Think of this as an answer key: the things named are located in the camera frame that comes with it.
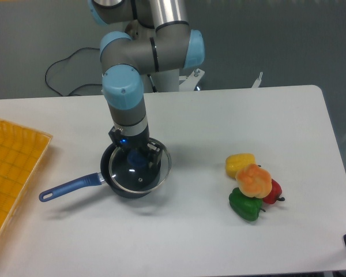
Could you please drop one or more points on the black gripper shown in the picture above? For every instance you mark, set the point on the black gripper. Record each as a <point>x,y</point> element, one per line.
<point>152,152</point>

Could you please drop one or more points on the glass lid blue knob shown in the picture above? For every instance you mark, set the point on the glass lid blue knob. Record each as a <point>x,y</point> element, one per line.
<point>129,172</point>

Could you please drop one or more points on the blue saucepan with handle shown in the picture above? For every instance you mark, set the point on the blue saucepan with handle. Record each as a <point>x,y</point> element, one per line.
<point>94,179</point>

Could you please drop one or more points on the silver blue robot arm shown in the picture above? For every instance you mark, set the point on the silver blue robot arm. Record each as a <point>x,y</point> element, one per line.
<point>125,60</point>

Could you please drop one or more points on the yellow bell pepper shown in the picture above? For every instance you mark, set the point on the yellow bell pepper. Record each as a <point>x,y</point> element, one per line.
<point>236,162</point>

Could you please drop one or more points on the orange bell pepper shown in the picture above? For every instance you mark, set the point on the orange bell pepper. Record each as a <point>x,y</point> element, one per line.
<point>254,181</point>

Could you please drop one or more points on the green bell pepper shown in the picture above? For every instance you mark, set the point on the green bell pepper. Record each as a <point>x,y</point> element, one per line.
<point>248,208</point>

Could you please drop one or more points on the red bell pepper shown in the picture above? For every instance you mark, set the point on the red bell pepper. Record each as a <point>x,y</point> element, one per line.
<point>275,194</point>

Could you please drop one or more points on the yellow plastic basket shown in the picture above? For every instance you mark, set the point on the yellow plastic basket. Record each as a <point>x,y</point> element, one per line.
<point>21,150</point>

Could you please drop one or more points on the white base bracket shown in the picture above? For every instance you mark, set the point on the white base bracket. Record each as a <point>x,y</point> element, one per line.
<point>190,82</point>

